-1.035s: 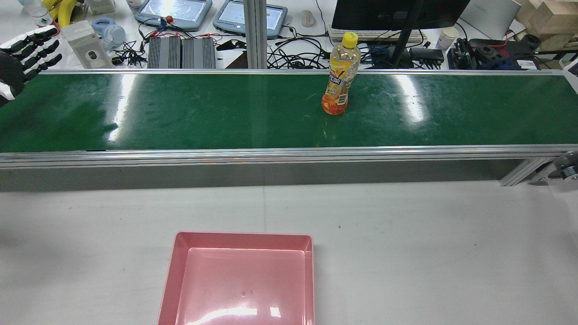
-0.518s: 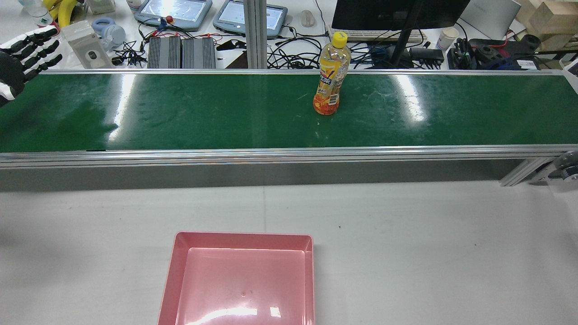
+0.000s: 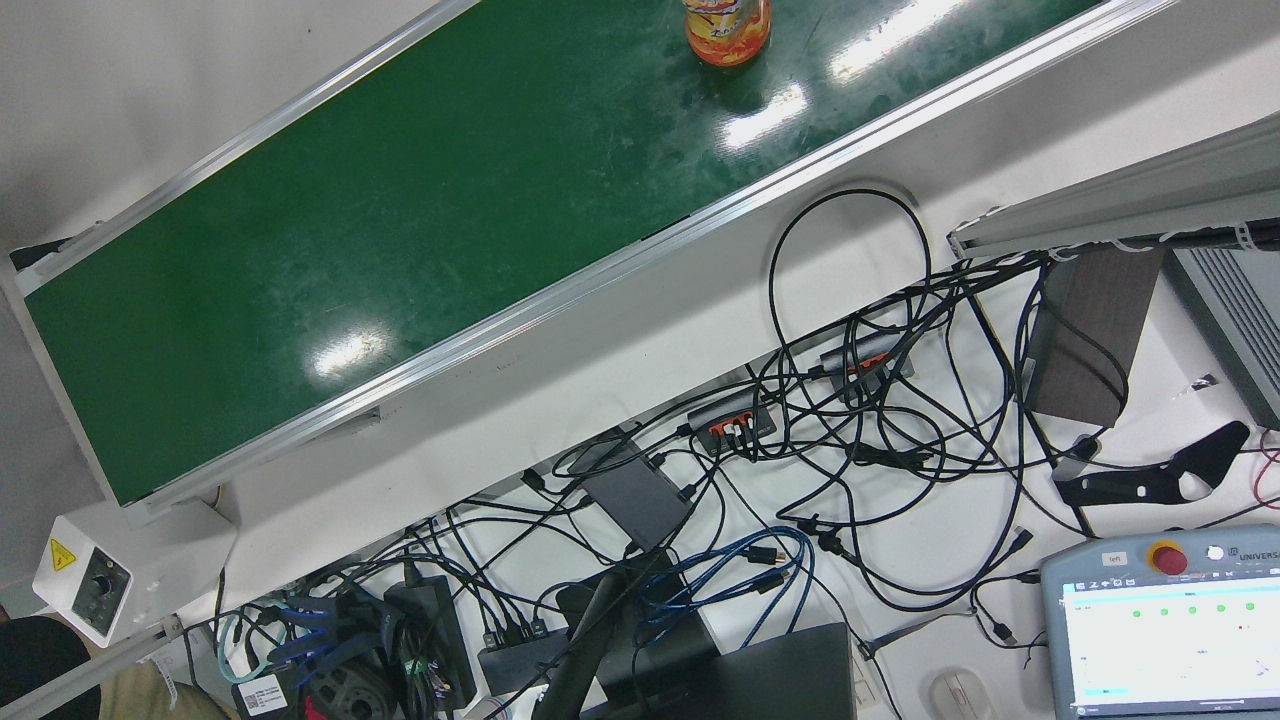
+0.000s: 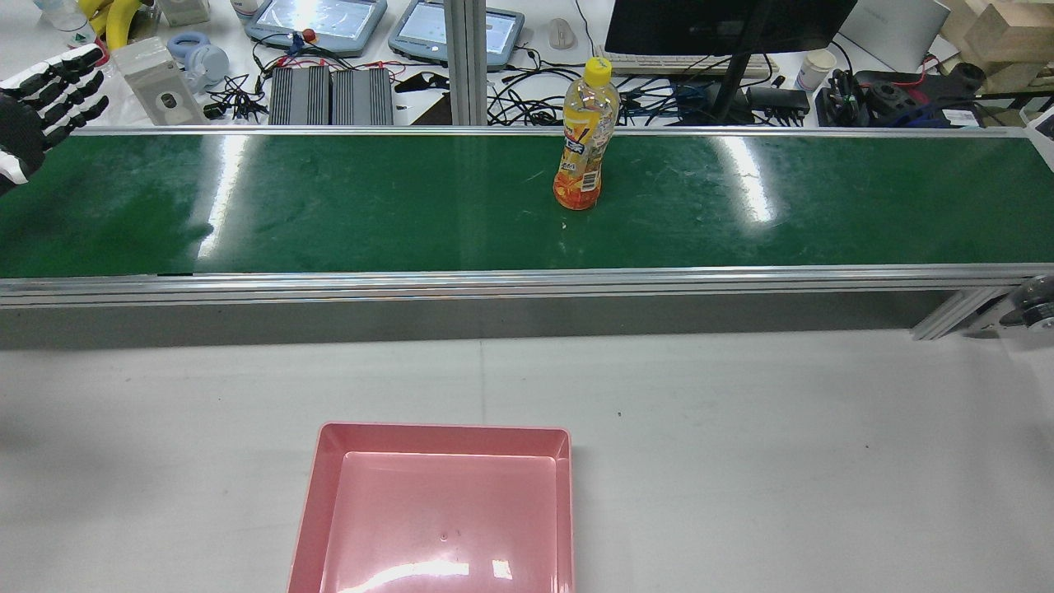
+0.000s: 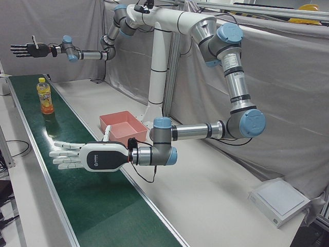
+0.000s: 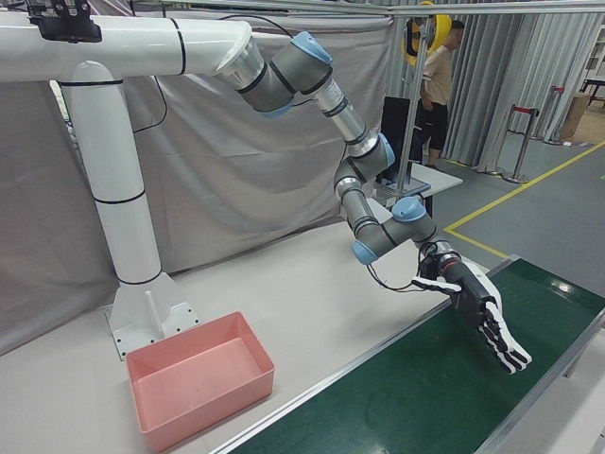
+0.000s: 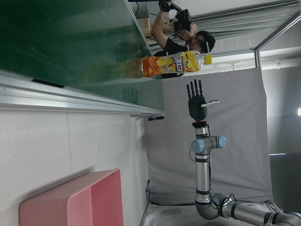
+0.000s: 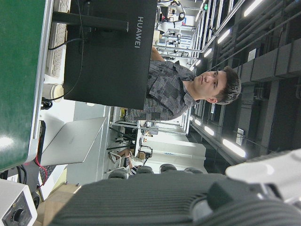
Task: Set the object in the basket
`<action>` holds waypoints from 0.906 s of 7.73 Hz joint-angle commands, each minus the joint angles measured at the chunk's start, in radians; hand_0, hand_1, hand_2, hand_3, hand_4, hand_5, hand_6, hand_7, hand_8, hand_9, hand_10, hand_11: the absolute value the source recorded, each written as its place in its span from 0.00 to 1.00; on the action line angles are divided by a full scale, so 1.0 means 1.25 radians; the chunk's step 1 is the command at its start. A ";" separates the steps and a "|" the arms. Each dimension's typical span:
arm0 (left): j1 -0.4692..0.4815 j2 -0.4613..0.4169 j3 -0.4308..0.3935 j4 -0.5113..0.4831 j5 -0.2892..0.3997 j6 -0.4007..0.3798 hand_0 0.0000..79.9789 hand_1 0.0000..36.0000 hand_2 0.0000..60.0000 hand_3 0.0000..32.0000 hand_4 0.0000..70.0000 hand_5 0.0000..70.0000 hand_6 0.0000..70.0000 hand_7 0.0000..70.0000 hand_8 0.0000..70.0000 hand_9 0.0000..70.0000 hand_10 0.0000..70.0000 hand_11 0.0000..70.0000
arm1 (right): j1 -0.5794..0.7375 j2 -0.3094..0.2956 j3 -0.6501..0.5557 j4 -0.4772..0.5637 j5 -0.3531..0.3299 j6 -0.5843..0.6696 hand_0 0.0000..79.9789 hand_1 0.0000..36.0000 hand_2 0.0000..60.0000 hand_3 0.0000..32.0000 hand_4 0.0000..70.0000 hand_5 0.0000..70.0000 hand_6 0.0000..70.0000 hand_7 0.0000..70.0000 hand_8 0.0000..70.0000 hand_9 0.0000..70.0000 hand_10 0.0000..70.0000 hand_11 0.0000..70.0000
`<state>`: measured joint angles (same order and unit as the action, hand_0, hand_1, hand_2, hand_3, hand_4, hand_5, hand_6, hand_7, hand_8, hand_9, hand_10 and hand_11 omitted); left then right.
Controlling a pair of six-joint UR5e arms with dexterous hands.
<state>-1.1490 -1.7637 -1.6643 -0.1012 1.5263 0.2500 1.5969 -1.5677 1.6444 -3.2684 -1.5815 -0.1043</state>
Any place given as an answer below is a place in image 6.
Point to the white pleated curtain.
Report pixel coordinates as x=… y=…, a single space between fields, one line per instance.
x=487 y=94

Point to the green conveyor belt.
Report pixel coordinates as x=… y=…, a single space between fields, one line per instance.
x=425 y=402

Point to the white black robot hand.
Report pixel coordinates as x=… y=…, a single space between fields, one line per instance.
x=477 y=295

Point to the pink plastic basket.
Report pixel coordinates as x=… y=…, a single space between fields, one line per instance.
x=198 y=378

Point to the brown cardboard box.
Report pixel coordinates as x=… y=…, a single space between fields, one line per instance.
x=574 y=116

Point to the black camera on stand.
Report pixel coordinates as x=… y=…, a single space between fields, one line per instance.
x=66 y=28

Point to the metal queue stanchion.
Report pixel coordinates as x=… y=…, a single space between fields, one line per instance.
x=554 y=113
x=522 y=146

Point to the grey laptop on desk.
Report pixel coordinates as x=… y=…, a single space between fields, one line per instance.
x=411 y=188

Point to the grey fabric curtain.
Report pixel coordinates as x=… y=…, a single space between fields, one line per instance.
x=236 y=165

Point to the grey UR5e robot arm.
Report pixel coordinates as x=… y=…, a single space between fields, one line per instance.
x=302 y=71

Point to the white desk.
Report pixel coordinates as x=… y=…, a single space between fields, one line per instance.
x=435 y=177

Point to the black screen on desk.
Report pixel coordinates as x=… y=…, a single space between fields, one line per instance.
x=392 y=123

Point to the man in beige shirt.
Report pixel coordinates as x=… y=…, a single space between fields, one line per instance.
x=437 y=75

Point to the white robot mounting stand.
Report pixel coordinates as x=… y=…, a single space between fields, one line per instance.
x=118 y=165

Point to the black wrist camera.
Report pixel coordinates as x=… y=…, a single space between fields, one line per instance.
x=429 y=267

